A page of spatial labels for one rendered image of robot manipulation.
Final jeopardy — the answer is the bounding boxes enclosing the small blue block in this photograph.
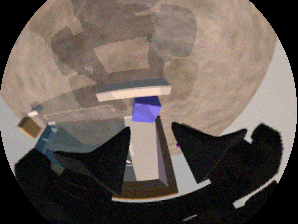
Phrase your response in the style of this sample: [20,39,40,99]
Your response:
[132,96,161,123]

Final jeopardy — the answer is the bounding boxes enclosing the brown block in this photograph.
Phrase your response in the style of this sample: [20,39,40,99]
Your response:
[17,117,41,140]

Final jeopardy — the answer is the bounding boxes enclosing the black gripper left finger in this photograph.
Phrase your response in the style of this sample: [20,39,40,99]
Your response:
[53,127,130,196]

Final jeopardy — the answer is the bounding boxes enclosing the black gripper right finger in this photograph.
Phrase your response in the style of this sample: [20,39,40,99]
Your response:
[170,121,249,184]

